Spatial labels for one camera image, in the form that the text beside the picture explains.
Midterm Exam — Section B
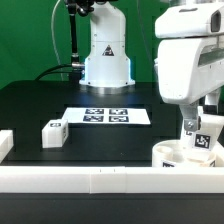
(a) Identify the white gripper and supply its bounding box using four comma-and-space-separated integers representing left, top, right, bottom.
157, 35, 224, 136

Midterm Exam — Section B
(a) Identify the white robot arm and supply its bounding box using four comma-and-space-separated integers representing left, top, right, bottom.
80, 0, 224, 131

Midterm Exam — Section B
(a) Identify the white sheet with tags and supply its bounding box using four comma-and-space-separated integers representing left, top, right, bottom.
62, 107, 151, 125

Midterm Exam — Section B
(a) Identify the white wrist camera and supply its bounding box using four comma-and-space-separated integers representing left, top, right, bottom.
155, 2, 224, 38

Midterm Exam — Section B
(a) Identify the black cable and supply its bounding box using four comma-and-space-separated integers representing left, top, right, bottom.
35, 63, 84, 82

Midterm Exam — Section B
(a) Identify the grey cable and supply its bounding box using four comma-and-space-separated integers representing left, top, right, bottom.
50, 0, 65, 81

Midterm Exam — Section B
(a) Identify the white U-shaped fence frame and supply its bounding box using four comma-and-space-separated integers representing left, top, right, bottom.
0, 130, 224, 194

